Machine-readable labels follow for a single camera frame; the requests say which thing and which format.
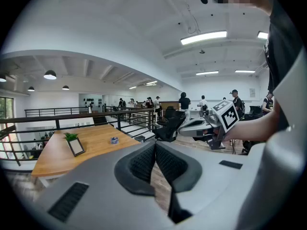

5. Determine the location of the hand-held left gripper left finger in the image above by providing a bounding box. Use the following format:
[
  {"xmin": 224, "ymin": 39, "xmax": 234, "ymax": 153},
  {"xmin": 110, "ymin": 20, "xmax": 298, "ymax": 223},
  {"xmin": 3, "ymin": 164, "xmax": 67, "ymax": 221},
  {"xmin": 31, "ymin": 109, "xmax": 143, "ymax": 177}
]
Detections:
[{"xmin": 33, "ymin": 140, "xmax": 175, "ymax": 230}]

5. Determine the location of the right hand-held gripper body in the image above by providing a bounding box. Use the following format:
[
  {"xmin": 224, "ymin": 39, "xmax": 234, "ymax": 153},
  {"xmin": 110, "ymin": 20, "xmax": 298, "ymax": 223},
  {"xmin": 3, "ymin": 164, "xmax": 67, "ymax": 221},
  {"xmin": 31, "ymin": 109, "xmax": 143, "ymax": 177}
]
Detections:
[{"xmin": 203, "ymin": 99, "xmax": 240, "ymax": 151}]

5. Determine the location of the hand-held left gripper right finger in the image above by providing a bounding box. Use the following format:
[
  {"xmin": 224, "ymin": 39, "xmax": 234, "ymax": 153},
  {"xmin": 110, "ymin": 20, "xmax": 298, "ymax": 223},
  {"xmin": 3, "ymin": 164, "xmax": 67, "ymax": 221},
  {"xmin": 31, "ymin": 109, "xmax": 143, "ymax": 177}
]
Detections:
[{"xmin": 156, "ymin": 140, "xmax": 250, "ymax": 218}]

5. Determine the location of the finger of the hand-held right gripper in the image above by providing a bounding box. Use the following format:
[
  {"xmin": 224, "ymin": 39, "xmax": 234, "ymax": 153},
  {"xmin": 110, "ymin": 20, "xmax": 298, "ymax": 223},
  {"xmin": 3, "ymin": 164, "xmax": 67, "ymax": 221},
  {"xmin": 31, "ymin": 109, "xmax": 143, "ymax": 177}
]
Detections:
[
  {"xmin": 186, "ymin": 118, "xmax": 214, "ymax": 129},
  {"xmin": 178, "ymin": 126, "xmax": 214, "ymax": 138}
]

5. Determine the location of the person's right forearm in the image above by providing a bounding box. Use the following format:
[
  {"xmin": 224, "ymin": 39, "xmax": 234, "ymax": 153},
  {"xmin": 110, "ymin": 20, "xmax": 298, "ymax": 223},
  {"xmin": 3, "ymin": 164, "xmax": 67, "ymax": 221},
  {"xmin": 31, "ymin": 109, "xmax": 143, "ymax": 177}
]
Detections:
[{"xmin": 225, "ymin": 104, "xmax": 281, "ymax": 143}]

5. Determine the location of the black reclined office chair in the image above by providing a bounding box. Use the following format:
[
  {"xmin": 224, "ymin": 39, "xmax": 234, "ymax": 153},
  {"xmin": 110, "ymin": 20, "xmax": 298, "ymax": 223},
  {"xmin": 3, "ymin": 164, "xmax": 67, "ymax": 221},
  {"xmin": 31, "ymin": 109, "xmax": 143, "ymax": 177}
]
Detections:
[{"xmin": 153, "ymin": 115, "xmax": 187, "ymax": 143}]

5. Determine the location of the black mesh office chair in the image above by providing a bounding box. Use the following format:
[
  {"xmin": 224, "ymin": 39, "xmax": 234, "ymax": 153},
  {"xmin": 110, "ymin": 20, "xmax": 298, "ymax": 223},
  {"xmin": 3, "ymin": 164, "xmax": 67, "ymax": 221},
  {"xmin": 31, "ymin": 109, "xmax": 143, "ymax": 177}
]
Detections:
[{"xmin": 165, "ymin": 106, "xmax": 186, "ymax": 119}]

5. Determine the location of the brown wooden counter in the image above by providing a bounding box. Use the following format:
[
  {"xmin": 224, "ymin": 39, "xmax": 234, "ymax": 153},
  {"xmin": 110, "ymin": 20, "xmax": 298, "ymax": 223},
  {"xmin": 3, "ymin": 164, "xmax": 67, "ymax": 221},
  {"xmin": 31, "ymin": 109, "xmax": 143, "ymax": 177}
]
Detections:
[{"xmin": 159, "ymin": 101, "xmax": 180, "ymax": 111}]

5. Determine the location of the green plant in framed planter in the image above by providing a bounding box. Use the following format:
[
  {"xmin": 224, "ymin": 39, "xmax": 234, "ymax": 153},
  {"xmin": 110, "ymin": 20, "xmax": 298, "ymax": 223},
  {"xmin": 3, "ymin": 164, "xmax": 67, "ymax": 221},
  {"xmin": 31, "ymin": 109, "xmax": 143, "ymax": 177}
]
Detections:
[{"xmin": 63, "ymin": 132, "xmax": 86, "ymax": 157}]

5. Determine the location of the wooden table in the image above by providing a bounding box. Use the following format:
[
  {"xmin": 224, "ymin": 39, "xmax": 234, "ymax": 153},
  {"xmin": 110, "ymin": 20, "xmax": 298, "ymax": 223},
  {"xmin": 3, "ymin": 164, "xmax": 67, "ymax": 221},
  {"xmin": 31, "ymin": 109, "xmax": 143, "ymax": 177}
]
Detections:
[{"xmin": 0, "ymin": 108, "xmax": 155, "ymax": 167}]

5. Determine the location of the person's black clothing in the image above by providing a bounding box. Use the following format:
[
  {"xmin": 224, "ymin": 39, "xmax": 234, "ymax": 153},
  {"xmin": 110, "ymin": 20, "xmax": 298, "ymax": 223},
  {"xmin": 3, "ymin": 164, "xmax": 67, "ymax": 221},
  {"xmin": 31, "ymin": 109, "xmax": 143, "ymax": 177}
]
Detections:
[{"xmin": 263, "ymin": 0, "xmax": 303, "ymax": 132}]

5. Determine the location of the black metal railing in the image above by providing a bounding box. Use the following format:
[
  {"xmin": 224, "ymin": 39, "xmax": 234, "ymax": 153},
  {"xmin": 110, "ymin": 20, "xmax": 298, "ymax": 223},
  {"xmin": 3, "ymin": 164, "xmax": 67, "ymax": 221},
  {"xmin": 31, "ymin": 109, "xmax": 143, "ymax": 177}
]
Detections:
[{"xmin": 24, "ymin": 107, "xmax": 90, "ymax": 118}]

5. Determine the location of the dark framed window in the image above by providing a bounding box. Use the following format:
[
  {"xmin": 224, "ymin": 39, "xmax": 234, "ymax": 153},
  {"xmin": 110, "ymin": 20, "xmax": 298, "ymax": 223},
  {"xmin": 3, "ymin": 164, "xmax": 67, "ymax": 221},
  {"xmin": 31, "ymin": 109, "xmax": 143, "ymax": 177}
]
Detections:
[{"xmin": 0, "ymin": 96, "xmax": 14, "ymax": 119}]

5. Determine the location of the group of black wall caps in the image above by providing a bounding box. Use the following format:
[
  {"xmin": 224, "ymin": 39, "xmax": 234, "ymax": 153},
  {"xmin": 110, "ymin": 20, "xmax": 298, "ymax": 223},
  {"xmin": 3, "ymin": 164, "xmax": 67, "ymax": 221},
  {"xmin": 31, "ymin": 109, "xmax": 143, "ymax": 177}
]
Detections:
[{"xmin": 83, "ymin": 98, "xmax": 103, "ymax": 106}]

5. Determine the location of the hanging ceiling cable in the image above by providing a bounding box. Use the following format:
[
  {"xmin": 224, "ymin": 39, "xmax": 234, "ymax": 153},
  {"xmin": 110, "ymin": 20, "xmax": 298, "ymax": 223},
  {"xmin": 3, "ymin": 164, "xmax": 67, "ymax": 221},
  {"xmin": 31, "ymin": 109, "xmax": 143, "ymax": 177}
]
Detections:
[{"xmin": 186, "ymin": 3, "xmax": 201, "ymax": 35}]

